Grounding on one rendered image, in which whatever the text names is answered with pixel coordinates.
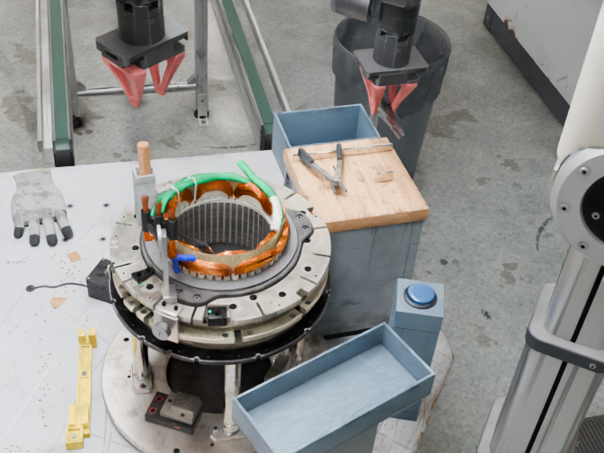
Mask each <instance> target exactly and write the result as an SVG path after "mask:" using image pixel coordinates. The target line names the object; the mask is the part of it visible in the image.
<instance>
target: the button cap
mask: <svg viewBox="0 0 604 453"><path fill-rule="evenodd" d="M434 296H435V293H434V291H433V289H432V288H431V287H430V286H428V285H426V284H423V283H415V284H413V285H411V286H410V287H409V289H408V291H407V297H408V298H409V299H410V301H412V302H413V303H414V304H417V305H421V306H426V305H429V304H430V303H432V301H433V299H434Z"/></svg>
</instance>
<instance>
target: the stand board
mask: <svg viewBox="0 0 604 453"><path fill-rule="evenodd" d="M388 143H390V142H389V140H388V139H387V138H372V139H365V140H357V141H349V142H341V143H340V144H342V148H350V147H364V146H373V145H380V144H388ZM336 145H337V143H333V144H325V145H317V146H309V147H303V148H304V149H305V151H306V152H307V153H311V152H318V151H326V150H334V149H336ZM299 148H300V147H294V148H286V149H284V151H283V161H284V163H285V165H286V167H287V169H288V171H289V175H290V177H291V180H292V181H293V183H294V185H295V188H296V190H297V192H298V194H299V195H300V196H302V197H303V198H304V199H305V200H307V201H308V202H309V203H310V204H311V205H312V206H313V207H314V209H313V211H311V212H310V213H311V215H314V214H317V213H319V214H320V215H321V217H322V219H323V220H324V222H325V224H326V228H328V231H329V233H336V232H342V231H349V230H355V229H362V228H368V227H380V226H386V225H393V224H399V223H405V222H413V221H419V220H425V219H427V217H428V214H429V207H428V206H427V204H426V202H425V201H424V199H423V197H422V195H421V194H420V192H419V191H418V189H417V187H416V186H415V184H414V182H413V180H412V178H411V177H410V175H409V173H408V172H407V171H406V169H405V168H404V165H403V164H402V162H401V160H400V159H399V157H398V155H397V154H396V152H395V150H394V149H392V151H386V152H378V153H371V154H363V155H348V156H343V157H342V167H341V171H340V176H339V177H342V184H343V185H344V187H345V188H346V190H347V192H345V191H344V190H343V189H342V188H341V187H340V188H336V194H333V189H326V190H324V189H323V185H324V179H325V178H324V177H323V176H322V175H321V174H320V173H318V172H317V171H315V170H314V169H313V168H308V166H307V165H306V164H305V163H304V162H295V163H293V161H292V158H293V155H295V154H297V153H298V149H299ZM314 163H316V164H318V165H319V166H320V167H322V168H323V169H324V170H326V171H327V172H328V173H329V174H330V175H332V176H333V177H334V174H335V171H334V169H333V167H332V165H334V167H335V168H336V165H337V159H336V157H334V158H325V159H318V160H315V161H314ZM385 171H394V174H393V180H392V181H389V182H375V177H376V173H378V172H385Z"/></svg>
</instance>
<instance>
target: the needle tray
mask: <svg viewBox="0 0 604 453"><path fill-rule="evenodd" d="M435 376H436V373H435V372H434V371H433V370H432V369H431V368H430V367H429V366H428V365H427V364H426V363H425V362H424V361H423V360H422V359H421V358H420V357H419V356H418V355H417V354H416V353H415V352H414V351H413V350H412V349H411V348H410V347H409V346H408V345H407V344H406V343H405V342H404V341H403V340H402V339H401V338H400V337H399V336H398V335H397V334H396V333H395V332H394V331H393V330H392V329H391V328H390V327H389V326H388V325H387V324H386V323H385V322H384V323H382V324H379V325H377V326H375V327H373V328H371V329H369V330H367V331H366V332H364V333H361V334H359V335H357V336H355V337H353V338H351V339H349V340H348V341H346V342H343V343H341V344H339V345H337V346H335V347H333V348H331V349H330V350H328V351H325V352H323V353H321V354H319V355H317V356H315V357H313V358H312V359H310V360H307V361H305V362H303V363H301V364H299V365H297V366H296V367H294V368H292V369H289V370H287V371H285V372H283V373H281V374H279V375H278V376H276V377H273V378H271V379H269V380H267V381H265V382H263V383H261V384H260V385H258V386H255V387H253V388H251V389H249V390H247V391H245V392H243V393H242V394H240V395H237V396H236V397H233V404H232V420H233V421H234V422H235V424H236V425H237V427H238V428H239V429H240V431H241V432H242V433H243V434H244V435H245V437H246V438H247V439H248V441H249V442H250V443H251V445H252V446H253V448H254V449H255V450H256V452H257V453H372V451H373V448H374V443H375V438H376V435H377V430H378V424H379V423H381V422H382V421H384V420H386V419H388V418H389V417H391V416H393V415H395V414H397V413H399V412H401V411H403V409H405V408H407V407H409V406H410V405H412V404H415V403H416V402H418V401H420V400H422V399H423V398H424V397H426V396H428V395H430V394H431V389H432V386H433V382H434V378H435Z"/></svg>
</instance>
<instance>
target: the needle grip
mask: <svg viewBox="0 0 604 453"><path fill-rule="evenodd" d="M137 147H138V167H139V176H142V175H149V174H151V164H150V152H149V144H148V143H147V142H146V141H141V142H139V143H137Z"/></svg>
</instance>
